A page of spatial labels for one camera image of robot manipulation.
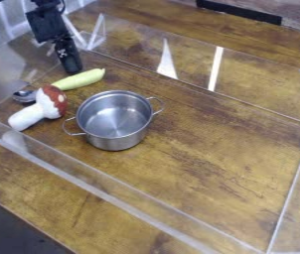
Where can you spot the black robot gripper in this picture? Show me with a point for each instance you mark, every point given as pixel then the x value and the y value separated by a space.
pixel 48 27

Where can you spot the plush red white mushroom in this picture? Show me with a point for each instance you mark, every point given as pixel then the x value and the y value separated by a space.
pixel 49 106

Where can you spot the small stainless steel pot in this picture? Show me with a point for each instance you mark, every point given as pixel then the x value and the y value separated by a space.
pixel 113 118

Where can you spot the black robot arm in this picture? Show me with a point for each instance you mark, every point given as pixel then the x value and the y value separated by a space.
pixel 49 2

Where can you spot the black bar in background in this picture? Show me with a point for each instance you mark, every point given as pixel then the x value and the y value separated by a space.
pixel 239 12

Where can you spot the clear acrylic enclosure wall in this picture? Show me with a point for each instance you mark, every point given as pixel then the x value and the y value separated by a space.
pixel 210 185

